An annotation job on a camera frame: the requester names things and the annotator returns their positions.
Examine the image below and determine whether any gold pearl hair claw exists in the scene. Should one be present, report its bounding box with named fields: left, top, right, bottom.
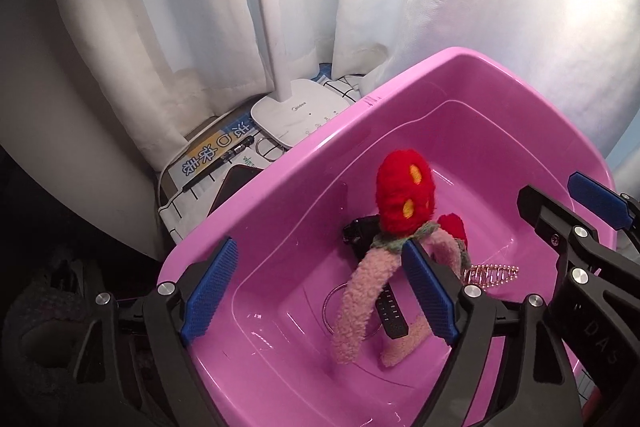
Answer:
left=462, top=263, right=521, bottom=294

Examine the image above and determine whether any white desk lamp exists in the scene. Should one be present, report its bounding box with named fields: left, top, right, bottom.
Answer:
left=245, top=0, right=352, bottom=149

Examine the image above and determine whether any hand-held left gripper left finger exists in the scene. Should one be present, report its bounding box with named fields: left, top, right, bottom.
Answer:
left=75, top=236, right=241, bottom=427

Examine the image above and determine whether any dark fuzzy slipper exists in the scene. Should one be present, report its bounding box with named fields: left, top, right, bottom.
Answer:
left=0, top=252, right=151, bottom=408

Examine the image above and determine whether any black pen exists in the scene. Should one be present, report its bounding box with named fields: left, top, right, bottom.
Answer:
left=181, top=136, right=256, bottom=193

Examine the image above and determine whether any white checkered cloth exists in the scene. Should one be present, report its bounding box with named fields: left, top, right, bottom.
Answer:
left=156, top=74, right=373, bottom=244

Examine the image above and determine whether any thin metal bangle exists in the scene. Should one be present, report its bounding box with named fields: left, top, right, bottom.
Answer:
left=322, top=284, right=362, bottom=338

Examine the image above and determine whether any pink plastic basin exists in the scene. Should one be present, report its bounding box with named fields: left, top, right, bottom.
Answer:
left=157, top=47, right=617, bottom=427

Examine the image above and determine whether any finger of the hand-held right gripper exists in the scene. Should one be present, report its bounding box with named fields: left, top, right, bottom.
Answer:
left=567, top=172, right=640, bottom=253
left=516, top=184, right=601, bottom=293

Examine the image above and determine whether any pink fuzzy strawberry headband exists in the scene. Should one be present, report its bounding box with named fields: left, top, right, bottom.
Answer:
left=330, top=149, right=473, bottom=369

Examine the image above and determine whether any dark smartphone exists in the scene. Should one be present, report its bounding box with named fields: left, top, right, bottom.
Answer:
left=207, top=164, right=266, bottom=216

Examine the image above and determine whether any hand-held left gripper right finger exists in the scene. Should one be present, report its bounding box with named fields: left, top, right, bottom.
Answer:
left=400, top=239, right=568, bottom=427

